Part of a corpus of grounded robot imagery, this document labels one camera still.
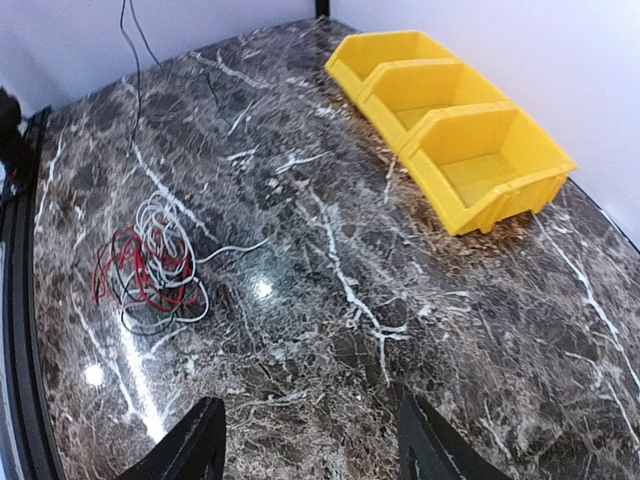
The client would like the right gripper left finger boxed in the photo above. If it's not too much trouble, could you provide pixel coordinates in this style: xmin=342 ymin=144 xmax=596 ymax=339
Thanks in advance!
xmin=118 ymin=397 xmax=226 ymax=480

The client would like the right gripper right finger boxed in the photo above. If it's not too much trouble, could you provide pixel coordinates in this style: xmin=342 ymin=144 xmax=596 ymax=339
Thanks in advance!
xmin=397 ymin=389 xmax=509 ymax=480

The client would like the white wire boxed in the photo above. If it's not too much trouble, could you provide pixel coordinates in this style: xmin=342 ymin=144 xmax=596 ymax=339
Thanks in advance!
xmin=119 ymin=189 xmax=271 ymax=324

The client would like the red wire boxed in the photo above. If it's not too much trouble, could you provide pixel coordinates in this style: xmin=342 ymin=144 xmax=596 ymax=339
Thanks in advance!
xmin=91 ymin=224 xmax=201 ymax=314

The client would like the right yellow plastic bin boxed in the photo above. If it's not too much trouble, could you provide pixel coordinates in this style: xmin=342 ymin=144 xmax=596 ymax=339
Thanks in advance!
xmin=399 ymin=101 xmax=577 ymax=236

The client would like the yellow plastic bin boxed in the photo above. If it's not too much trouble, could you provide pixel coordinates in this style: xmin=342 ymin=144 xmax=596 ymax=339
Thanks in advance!
xmin=399 ymin=101 xmax=577 ymax=236
xmin=356 ymin=58 xmax=508 ymax=154
xmin=325 ymin=30 xmax=455 ymax=102

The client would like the middle yellow plastic bin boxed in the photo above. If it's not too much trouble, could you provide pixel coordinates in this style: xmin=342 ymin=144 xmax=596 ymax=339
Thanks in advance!
xmin=356 ymin=58 xmax=508 ymax=154

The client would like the left yellow plastic bin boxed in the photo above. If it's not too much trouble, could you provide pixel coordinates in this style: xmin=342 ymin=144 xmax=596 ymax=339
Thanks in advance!
xmin=325 ymin=30 xmax=455 ymax=102

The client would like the black front rail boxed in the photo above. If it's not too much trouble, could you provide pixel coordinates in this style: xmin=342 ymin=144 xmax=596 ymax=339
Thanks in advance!
xmin=0 ymin=109 xmax=66 ymax=480

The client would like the left black frame post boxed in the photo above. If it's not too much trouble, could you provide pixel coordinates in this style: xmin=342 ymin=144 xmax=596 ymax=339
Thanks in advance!
xmin=314 ymin=0 xmax=331 ymax=17

